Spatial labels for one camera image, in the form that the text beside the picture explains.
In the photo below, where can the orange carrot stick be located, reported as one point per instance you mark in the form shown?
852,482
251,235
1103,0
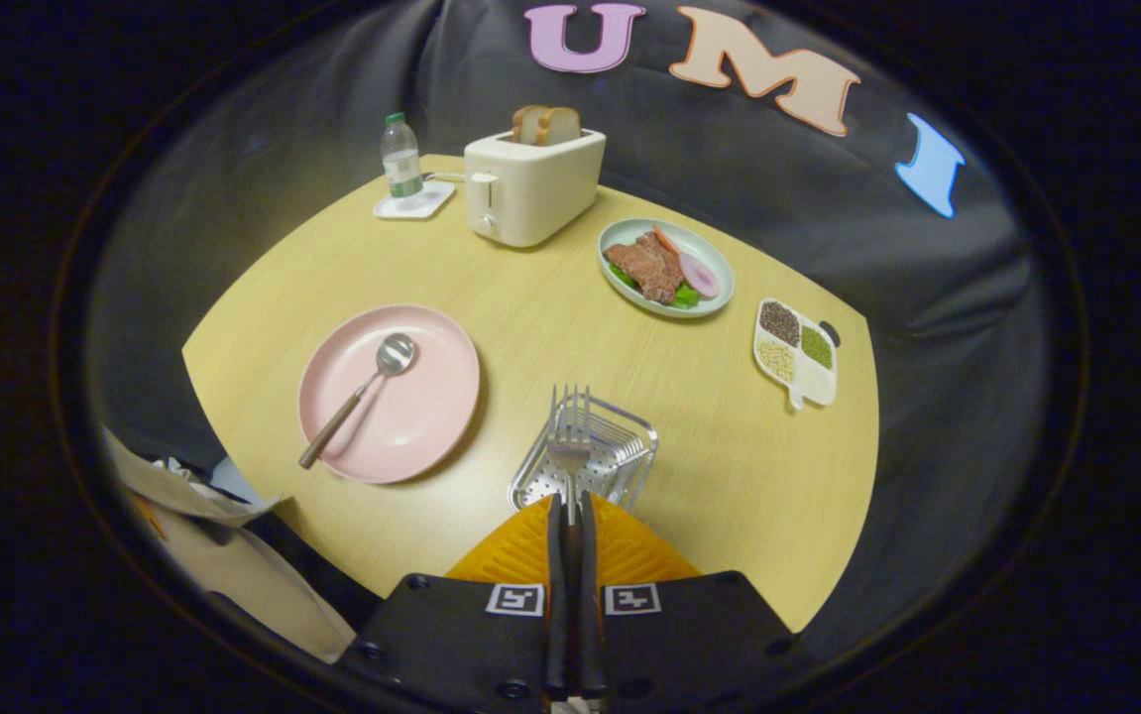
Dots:
665,239

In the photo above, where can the white square coaster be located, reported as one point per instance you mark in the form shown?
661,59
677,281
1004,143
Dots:
436,198

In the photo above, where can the brown meat slice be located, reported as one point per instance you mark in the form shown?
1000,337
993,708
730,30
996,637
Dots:
649,268

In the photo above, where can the pale green plate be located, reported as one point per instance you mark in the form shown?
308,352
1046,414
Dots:
701,243

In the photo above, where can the pile of pale beans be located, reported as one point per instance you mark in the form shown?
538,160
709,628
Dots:
776,361

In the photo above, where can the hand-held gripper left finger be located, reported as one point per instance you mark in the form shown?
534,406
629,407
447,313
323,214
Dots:
556,615

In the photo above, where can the white toaster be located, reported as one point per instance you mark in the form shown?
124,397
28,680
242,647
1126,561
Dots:
540,188

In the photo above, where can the pink plate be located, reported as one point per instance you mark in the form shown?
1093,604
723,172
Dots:
411,416

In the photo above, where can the clear plastic water bottle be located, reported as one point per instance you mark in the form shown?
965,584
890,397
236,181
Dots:
401,164

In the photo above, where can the pile of green beans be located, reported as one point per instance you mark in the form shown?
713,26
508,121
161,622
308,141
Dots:
817,347

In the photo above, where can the pink ham slice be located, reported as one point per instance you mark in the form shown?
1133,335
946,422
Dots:
699,276

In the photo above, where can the green lettuce leaf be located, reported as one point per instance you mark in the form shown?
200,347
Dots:
686,297

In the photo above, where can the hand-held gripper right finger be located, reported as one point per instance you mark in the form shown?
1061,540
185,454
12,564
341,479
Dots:
588,615

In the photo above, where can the white divided dish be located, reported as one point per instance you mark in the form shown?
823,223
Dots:
818,382

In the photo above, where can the pile of dark seeds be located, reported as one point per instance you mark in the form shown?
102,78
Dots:
779,323

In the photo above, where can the beige cloth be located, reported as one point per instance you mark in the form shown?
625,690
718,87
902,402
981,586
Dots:
233,585

